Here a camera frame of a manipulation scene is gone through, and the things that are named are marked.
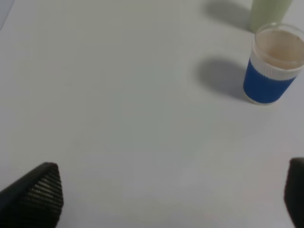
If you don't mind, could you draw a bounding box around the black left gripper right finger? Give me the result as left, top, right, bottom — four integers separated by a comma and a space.
284, 157, 304, 228

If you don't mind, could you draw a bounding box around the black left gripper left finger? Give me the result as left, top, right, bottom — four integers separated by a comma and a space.
0, 162, 64, 228

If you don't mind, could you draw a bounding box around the blue sleeved glass cup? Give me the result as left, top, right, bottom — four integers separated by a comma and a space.
243, 23, 304, 105

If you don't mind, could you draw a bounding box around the pale green plastic cup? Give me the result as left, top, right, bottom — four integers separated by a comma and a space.
249, 0, 292, 33

